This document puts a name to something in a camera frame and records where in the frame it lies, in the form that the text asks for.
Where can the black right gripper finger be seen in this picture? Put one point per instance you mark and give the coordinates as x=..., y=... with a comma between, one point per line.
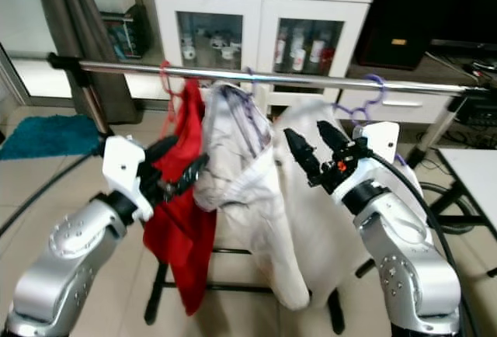
x=304, y=158
x=335, y=140

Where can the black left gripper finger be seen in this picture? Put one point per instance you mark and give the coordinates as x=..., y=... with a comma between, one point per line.
x=189, y=175
x=163, y=148

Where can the purple plastic hanger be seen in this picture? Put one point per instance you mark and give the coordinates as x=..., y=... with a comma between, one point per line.
x=252, y=81
x=384, y=87

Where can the plain white garment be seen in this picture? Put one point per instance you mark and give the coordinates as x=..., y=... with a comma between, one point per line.
x=311, y=236

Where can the red plastic hanger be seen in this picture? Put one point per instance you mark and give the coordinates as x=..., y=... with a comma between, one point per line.
x=165, y=81

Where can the white collared garment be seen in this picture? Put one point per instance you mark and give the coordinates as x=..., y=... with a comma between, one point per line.
x=248, y=197

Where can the long red garment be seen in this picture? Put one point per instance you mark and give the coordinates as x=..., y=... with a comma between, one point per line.
x=186, y=251

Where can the chrome and black clothes rack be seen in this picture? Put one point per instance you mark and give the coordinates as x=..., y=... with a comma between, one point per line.
x=295, y=78

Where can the low white drawer unit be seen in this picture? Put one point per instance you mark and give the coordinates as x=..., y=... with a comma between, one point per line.
x=411, y=108

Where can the teal shaggy rug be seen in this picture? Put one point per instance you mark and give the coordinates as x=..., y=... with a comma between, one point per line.
x=46, y=137

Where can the green labelled box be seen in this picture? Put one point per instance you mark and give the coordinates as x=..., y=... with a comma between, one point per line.
x=128, y=36

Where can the small white side table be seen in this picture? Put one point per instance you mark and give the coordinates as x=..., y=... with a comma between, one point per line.
x=474, y=178

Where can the grey curtain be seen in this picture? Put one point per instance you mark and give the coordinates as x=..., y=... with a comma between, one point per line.
x=78, y=42

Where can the large black speaker cabinet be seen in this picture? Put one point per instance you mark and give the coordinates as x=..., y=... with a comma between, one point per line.
x=404, y=11

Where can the white glass-door cabinet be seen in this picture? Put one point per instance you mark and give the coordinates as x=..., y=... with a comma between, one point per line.
x=248, y=7

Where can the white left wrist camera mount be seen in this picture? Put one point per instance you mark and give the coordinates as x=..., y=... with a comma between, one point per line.
x=124, y=170

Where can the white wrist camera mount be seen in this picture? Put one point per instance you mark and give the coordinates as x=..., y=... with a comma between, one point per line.
x=380, y=143
x=124, y=170

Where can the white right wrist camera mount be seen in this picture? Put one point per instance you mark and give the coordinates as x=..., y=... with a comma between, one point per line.
x=380, y=143

